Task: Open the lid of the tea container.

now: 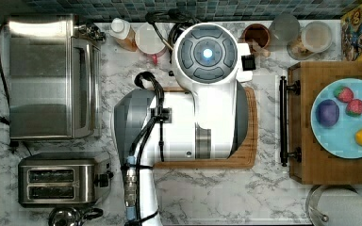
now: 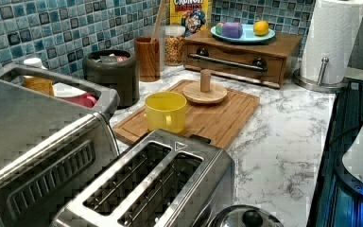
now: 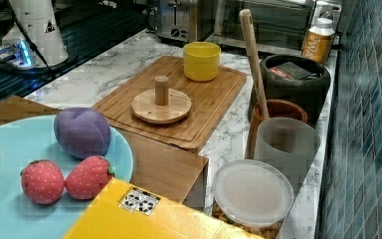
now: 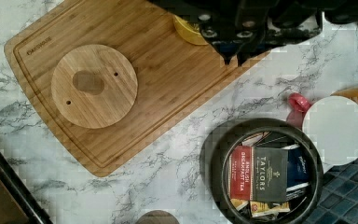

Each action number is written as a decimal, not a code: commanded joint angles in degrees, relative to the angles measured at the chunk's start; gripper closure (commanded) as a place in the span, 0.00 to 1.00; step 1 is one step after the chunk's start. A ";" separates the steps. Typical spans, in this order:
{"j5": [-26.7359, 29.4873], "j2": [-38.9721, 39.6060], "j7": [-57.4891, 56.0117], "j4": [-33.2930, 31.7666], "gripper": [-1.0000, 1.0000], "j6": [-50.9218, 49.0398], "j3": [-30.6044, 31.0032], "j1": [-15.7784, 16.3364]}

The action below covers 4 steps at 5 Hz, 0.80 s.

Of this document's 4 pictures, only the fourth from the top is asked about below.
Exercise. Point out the white bottle cap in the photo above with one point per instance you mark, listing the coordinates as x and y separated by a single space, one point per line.
332 125

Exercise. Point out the dark grey Taylors tea bag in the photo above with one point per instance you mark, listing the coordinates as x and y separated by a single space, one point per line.
270 175

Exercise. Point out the brown wooden utensil cup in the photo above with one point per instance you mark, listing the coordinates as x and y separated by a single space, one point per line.
157 217

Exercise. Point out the red English Breakfast tea bag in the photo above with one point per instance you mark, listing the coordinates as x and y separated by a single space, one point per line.
241 173

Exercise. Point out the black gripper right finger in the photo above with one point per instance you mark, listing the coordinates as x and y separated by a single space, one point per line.
275 23

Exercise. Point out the bamboo cutting board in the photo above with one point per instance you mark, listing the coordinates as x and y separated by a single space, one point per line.
174 77

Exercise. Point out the pink mug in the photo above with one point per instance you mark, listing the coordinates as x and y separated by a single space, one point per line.
300 105

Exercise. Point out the black round tea container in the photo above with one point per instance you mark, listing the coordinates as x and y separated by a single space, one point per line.
214 165

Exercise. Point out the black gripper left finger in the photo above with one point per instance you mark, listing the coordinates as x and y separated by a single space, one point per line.
221 26

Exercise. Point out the yellow tea bag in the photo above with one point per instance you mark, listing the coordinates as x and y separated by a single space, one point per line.
259 209

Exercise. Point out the round wooden container lid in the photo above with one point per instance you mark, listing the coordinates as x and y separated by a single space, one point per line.
94 86

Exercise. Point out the navy blue tea bag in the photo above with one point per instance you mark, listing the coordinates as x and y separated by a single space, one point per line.
297 168

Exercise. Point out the yellow mug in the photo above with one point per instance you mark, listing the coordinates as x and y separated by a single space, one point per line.
190 32

